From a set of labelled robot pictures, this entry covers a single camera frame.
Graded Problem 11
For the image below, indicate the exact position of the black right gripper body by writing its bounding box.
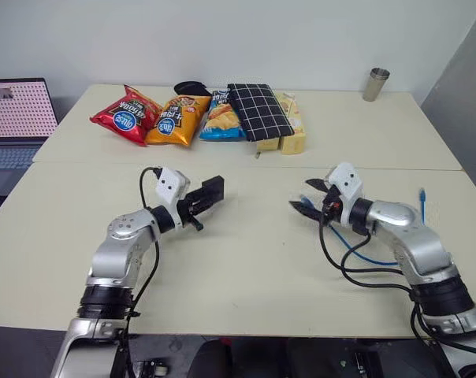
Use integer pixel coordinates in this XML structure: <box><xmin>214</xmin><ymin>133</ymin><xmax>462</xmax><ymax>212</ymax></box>
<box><xmin>320</xmin><ymin>185</ymin><xmax>344</xmax><ymax>224</ymax></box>

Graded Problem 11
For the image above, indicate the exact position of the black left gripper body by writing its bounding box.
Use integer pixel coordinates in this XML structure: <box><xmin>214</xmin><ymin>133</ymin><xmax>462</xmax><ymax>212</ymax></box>
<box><xmin>177</xmin><ymin>187</ymin><xmax>204</xmax><ymax>233</ymax></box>

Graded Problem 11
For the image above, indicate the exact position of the blue Ethernet cable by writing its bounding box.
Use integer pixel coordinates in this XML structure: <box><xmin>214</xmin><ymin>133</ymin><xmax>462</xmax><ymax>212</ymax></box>
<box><xmin>298</xmin><ymin>187</ymin><xmax>428</xmax><ymax>265</ymax></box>

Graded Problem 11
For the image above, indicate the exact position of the yellow carton box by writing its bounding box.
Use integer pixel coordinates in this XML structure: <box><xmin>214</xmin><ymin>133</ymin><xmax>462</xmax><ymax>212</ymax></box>
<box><xmin>275</xmin><ymin>91</ymin><xmax>308</xmax><ymax>156</ymax></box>
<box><xmin>255</xmin><ymin>135</ymin><xmax>281</xmax><ymax>153</ymax></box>

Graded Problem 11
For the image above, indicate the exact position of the orange chip bag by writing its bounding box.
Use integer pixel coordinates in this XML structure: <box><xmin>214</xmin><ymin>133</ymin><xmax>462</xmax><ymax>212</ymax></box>
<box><xmin>143</xmin><ymin>94</ymin><xmax>213</xmax><ymax>149</ymax></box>

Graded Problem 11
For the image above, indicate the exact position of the blue chip bag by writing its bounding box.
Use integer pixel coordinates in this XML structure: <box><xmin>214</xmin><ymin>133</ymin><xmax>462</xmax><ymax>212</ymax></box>
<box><xmin>199</xmin><ymin>88</ymin><xmax>248</xmax><ymax>143</ymax></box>

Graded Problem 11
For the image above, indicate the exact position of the black white checkered pouch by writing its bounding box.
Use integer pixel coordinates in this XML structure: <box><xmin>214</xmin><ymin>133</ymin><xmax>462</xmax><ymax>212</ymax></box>
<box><xmin>226</xmin><ymin>82</ymin><xmax>296</xmax><ymax>160</ymax></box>

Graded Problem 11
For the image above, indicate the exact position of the red chip bag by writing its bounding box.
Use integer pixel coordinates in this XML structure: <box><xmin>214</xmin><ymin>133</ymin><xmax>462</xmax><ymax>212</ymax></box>
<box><xmin>88</xmin><ymin>83</ymin><xmax>163</xmax><ymax>148</ymax></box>

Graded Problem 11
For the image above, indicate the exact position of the black flat object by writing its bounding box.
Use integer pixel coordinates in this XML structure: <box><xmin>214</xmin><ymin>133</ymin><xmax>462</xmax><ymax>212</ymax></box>
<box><xmin>173</xmin><ymin>80</ymin><xmax>209</xmax><ymax>97</ymax></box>

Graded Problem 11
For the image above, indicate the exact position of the steel metal cup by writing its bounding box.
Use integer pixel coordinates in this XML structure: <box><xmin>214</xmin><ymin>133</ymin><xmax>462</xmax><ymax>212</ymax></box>
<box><xmin>361</xmin><ymin>67</ymin><xmax>392</xmax><ymax>102</ymax></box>

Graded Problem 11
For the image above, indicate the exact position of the grey open laptop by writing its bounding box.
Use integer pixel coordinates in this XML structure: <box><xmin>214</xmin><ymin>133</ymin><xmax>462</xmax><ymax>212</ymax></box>
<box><xmin>0</xmin><ymin>76</ymin><xmax>60</xmax><ymax>198</ymax></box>

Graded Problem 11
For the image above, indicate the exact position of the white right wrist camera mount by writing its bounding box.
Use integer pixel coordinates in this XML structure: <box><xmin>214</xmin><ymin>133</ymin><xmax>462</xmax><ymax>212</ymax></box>
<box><xmin>325</xmin><ymin>161</ymin><xmax>366</xmax><ymax>228</ymax></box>

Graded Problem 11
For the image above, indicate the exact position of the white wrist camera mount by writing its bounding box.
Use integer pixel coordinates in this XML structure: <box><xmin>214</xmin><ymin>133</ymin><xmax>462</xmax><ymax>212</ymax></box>
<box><xmin>154</xmin><ymin>166</ymin><xmax>192</xmax><ymax>230</ymax></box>
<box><xmin>325</xmin><ymin>161</ymin><xmax>366</xmax><ymax>228</ymax></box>

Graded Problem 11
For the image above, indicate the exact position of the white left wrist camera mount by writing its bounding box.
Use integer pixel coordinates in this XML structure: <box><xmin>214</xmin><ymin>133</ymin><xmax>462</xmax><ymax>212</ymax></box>
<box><xmin>154</xmin><ymin>166</ymin><xmax>192</xmax><ymax>230</ymax></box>

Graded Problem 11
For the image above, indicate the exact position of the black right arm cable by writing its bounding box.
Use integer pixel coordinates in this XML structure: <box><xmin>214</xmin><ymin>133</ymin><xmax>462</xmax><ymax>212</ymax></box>
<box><xmin>317</xmin><ymin>219</ymin><xmax>476</xmax><ymax>358</ymax></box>

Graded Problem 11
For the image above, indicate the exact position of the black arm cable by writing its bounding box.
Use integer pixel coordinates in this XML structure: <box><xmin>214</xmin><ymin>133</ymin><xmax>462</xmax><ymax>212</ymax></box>
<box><xmin>138</xmin><ymin>166</ymin><xmax>162</xmax><ymax>355</ymax></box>
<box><xmin>317</xmin><ymin>219</ymin><xmax>476</xmax><ymax>358</ymax></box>

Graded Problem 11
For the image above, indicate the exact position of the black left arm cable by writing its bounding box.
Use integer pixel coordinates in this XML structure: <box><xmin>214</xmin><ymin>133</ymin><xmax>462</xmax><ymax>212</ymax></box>
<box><xmin>138</xmin><ymin>166</ymin><xmax>162</xmax><ymax>355</ymax></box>

